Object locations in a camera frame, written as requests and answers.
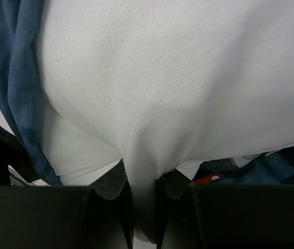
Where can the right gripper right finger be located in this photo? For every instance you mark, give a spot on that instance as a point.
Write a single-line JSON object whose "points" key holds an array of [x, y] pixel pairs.
{"points": [[209, 215]]}

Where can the white pillow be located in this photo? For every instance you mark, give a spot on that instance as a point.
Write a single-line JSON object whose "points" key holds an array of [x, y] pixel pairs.
{"points": [[160, 85]]}

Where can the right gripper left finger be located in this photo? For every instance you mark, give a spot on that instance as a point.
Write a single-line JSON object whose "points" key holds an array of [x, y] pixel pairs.
{"points": [[95, 216]]}

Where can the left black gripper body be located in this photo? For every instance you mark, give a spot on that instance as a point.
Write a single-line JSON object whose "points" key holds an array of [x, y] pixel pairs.
{"points": [[15, 164]]}

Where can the blue cartoon print pillowcase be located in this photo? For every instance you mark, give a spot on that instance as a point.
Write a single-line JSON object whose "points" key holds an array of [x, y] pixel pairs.
{"points": [[20, 91]]}

